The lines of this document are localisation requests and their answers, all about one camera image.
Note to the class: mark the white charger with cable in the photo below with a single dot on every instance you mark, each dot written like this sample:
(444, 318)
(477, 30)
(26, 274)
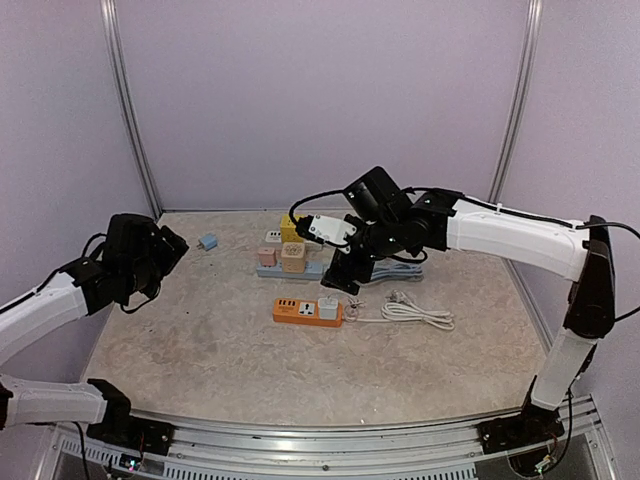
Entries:
(331, 308)

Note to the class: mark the aluminium frame post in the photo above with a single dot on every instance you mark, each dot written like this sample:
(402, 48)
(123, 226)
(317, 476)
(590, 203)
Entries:
(109, 15)
(519, 99)

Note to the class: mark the white power strip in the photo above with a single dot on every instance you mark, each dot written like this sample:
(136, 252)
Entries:
(273, 238)

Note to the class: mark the orange power strip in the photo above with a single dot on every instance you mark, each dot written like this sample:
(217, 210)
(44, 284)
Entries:
(398, 308)

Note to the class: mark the front aluminium rail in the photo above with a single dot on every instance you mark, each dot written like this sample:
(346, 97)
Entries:
(200, 449)

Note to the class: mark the blue power strip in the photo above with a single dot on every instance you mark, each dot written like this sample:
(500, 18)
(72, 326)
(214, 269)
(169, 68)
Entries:
(314, 270)

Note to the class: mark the blue plug adapter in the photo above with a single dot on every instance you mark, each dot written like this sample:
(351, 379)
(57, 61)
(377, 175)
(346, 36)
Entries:
(207, 242)

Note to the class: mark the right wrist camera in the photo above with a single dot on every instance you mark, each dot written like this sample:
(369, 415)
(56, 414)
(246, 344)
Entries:
(327, 230)

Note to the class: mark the left aluminium frame post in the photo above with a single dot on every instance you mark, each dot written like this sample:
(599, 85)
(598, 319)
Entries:
(109, 15)

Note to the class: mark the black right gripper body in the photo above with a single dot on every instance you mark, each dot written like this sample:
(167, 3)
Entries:
(344, 267)

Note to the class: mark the pink plug adapter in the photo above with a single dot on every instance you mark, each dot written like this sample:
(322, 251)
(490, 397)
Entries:
(267, 256)

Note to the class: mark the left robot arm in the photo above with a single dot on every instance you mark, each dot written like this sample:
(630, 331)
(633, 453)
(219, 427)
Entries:
(132, 257)

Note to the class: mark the beige cube socket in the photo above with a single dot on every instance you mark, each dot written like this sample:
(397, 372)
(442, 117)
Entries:
(293, 258)

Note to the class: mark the yellow cube socket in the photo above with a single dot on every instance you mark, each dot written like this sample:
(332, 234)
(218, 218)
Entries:
(288, 233)

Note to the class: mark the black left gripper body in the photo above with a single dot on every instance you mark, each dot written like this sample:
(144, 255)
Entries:
(161, 264)

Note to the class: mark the right aluminium frame post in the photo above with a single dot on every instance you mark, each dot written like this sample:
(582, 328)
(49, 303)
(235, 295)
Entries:
(519, 99)

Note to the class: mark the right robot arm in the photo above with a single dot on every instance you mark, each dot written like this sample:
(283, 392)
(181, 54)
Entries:
(388, 220)

